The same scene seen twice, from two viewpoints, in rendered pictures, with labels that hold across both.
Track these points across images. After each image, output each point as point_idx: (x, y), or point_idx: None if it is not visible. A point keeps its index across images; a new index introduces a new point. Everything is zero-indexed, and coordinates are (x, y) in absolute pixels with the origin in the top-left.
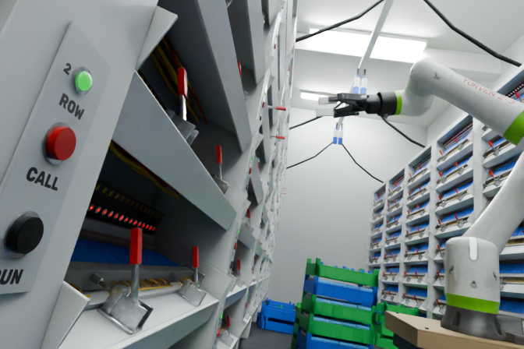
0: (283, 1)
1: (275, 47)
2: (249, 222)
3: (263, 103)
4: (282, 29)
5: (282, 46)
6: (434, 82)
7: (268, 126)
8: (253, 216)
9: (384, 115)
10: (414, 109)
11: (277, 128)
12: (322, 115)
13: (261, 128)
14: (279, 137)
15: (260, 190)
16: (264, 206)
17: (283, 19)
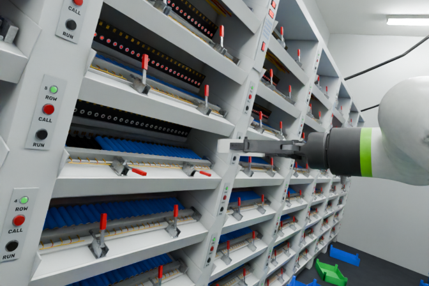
0: (37, 30)
1: (51, 110)
2: (159, 284)
3: (13, 222)
4: (166, 30)
5: (191, 45)
6: (423, 153)
7: (153, 179)
8: (195, 254)
9: (339, 176)
10: (402, 177)
11: (249, 130)
12: (246, 156)
13: (126, 193)
14: (202, 173)
15: (179, 241)
16: (235, 225)
17: (151, 18)
